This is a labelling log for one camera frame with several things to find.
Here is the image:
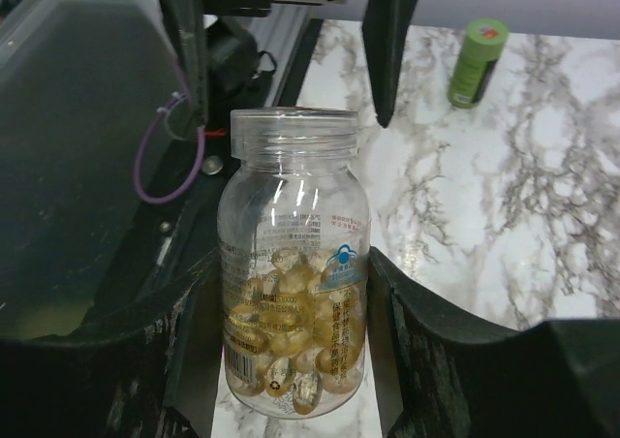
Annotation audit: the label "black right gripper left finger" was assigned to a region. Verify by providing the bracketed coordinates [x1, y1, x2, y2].
[1, 251, 222, 437]

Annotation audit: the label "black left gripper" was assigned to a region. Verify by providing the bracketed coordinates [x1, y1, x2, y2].
[159, 0, 418, 128]

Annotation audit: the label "clear bottle yellow pills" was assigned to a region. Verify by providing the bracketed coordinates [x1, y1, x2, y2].
[217, 108, 371, 420]

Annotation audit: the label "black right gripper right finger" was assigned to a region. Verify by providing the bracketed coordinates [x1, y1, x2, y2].
[367, 249, 619, 437]

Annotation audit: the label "black metal base frame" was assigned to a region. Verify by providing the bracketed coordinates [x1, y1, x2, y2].
[108, 10, 323, 293]

